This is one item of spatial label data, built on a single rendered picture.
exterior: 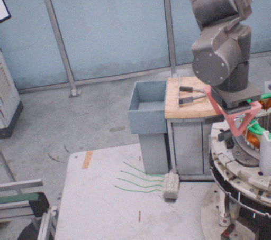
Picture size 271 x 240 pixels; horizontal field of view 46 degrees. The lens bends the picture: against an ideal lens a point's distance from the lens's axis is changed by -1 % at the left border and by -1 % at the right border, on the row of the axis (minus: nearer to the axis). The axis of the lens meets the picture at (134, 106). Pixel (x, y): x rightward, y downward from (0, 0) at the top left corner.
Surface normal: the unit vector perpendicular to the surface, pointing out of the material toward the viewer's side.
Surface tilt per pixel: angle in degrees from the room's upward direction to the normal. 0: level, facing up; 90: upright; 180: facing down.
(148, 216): 0
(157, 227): 0
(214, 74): 90
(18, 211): 90
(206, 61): 90
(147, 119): 90
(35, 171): 0
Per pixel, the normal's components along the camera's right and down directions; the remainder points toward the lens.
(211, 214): -0.15, -0.82
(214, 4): -0.57, 0.51
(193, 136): -0.14, 0.57
